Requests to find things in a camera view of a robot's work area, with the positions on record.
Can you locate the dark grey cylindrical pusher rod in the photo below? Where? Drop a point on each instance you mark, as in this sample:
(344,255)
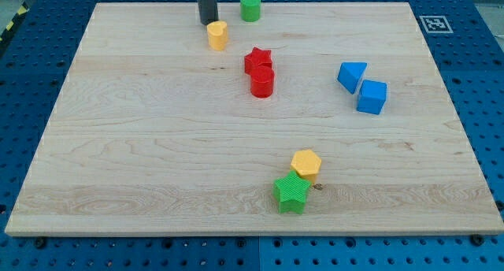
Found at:
(208,11)

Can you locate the yellow heart block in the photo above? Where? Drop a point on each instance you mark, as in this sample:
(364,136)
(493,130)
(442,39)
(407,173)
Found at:
(217,32)

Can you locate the red star block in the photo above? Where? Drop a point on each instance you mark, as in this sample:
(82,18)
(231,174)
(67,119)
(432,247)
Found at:
(257,57)

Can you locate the green star block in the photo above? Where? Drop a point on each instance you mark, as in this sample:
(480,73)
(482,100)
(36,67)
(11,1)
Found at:
(291,192)

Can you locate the green cylinder block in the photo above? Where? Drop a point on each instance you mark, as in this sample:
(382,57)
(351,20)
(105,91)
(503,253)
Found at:
(250,10)

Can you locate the red cylinder block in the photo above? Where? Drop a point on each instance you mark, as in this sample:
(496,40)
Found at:
(262,81)

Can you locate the blue triangular prism block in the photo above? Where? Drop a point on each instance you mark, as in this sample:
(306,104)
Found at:
(351,74)

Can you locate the light wooden board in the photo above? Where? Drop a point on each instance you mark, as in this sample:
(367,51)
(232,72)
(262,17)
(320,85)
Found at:
(155,134)

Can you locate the yellow hexagon block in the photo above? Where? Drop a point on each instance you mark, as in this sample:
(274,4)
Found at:
(307,164)

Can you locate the blue cube block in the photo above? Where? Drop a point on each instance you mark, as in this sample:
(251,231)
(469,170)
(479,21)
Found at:
(372,97)

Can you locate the white fiducial marker tag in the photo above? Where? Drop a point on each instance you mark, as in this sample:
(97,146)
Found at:
(436,24)

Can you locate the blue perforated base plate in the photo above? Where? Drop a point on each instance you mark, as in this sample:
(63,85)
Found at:
(42,43)

